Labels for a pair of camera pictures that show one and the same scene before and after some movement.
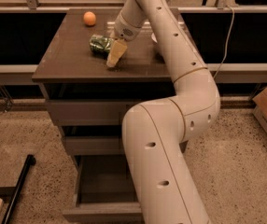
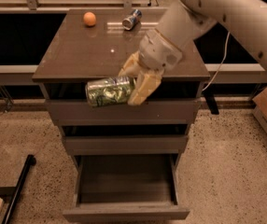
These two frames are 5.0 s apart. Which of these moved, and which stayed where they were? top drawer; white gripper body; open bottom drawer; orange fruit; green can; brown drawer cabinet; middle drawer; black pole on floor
Moved: white gripper body; green can
Stayed: top drawer; black pole on floor; orange fruit; brown drawer cabinet; open bottom drawer; middle drawer
